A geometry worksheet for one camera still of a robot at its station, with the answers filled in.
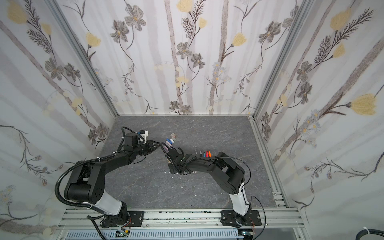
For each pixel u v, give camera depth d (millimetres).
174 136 1073
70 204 458
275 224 749
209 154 980
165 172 906
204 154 980
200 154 985
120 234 725
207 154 982
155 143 865
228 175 499
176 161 713
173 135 1075
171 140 1043
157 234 702
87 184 454
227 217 744
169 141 1043
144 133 869
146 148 813
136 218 735
